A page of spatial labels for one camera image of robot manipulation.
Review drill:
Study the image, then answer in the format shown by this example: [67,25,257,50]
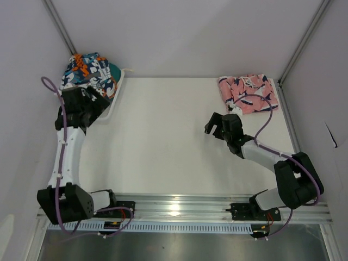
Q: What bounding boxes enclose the blue patterned shorts pile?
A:
[59,52,124,102]

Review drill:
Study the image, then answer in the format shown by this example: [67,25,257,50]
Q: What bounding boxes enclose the left aluminium frame post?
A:
[42,0,77,55]

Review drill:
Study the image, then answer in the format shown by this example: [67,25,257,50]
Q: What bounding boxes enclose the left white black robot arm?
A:
[37,86,118,225]

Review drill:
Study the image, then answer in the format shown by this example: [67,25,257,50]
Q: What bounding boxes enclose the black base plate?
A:
[93,201,135,219]
[226,203,282,221]

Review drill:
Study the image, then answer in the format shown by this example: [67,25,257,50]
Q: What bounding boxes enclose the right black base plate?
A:
[226,203,282,221]

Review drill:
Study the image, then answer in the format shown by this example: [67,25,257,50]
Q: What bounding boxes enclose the aluminium frame post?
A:
[42,0,77,55]
[278,0,333,87]

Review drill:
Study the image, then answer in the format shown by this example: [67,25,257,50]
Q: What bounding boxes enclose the white plastic basket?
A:
[60,64,126,123]

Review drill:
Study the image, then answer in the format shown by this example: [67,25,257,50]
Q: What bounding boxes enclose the right aluminium frame post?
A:
[278,0,333,87]

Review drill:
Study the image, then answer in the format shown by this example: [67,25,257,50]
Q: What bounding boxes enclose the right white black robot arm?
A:
[204,113,324,220]

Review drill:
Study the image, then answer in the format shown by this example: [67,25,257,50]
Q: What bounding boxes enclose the slotted white cable duct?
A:
[47,220,253,233]

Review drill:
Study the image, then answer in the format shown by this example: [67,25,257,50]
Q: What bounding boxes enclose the pink shark print shorts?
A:
[217,74,279,115]

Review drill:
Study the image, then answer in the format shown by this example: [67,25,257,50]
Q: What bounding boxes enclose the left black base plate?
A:
[93,201,135,219]

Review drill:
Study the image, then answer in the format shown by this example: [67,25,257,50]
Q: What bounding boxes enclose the aluminium mounting rail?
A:
[116,194,333,224]

